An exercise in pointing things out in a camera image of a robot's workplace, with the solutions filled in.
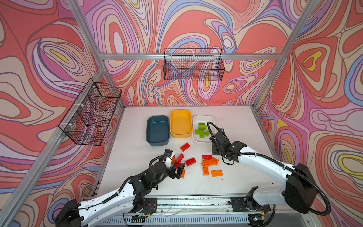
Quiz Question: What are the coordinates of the orange lego brick bottom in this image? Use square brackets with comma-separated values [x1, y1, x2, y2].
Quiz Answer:
[181, 169, 186, 179]

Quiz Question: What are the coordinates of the small orange lego brick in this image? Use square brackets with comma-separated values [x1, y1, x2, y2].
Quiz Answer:
[171, 156, 176, 166]

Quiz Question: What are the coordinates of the green lego brick top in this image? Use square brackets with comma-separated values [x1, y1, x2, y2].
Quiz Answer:
[198, 125, 207, 131]

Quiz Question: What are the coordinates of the long green lego brick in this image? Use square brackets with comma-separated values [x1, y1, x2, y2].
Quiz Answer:
[195, 129, 205, 135]

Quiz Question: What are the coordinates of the orange lego chassis plate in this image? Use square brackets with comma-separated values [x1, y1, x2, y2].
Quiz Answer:
[201, 158, 219, 166]

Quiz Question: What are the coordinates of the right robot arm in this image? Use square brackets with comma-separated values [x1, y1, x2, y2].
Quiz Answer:
[210, 129, 331, 216]

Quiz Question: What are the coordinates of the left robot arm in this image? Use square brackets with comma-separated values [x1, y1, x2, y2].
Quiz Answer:
[54, 149, 185, 227]

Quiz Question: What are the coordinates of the red lego brick upright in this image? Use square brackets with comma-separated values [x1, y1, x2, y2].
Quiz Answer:
[176, 154, 184, 163]

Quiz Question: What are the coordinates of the red lego brick centre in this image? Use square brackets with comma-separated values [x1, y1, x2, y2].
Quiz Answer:
[185, 158, 196, 166]

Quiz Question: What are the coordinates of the red lego brick right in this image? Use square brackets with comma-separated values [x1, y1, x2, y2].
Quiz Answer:
[202, 155, 213, 161]

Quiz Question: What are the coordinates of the red lego brick far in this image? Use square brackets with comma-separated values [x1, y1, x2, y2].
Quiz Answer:
[180, 143, 190, 152]

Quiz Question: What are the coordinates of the white plastic bin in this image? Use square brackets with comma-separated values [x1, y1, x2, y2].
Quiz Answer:
[192, 115, 215, 143]

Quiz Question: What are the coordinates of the dark teal plastic bin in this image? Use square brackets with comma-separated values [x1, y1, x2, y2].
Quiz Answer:
[146, 115, 170, 147]

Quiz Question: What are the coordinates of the yellow plastic bin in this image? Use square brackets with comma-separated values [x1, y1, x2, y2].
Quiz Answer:
[170, 109, 192, 139]

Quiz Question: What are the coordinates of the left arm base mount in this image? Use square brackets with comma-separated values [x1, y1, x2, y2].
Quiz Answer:
[129, 197, 158, 215]

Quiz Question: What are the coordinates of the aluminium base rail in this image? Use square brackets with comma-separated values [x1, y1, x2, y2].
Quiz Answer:
[95, 194, 312, 227]

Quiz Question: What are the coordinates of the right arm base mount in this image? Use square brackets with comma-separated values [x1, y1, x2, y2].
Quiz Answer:
[228, 197, 271, 213]

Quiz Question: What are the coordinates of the black wire basket back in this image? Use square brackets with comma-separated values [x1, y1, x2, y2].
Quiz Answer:
[163, 47, 225, 81]

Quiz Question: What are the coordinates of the black wire basket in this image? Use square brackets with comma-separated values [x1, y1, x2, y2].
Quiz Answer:
[58, 79, 122, 146]
[163, 47, 225, 81]

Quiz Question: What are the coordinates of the black wire basket left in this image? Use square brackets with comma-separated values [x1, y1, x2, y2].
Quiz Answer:
[58, 79, 122, 146]

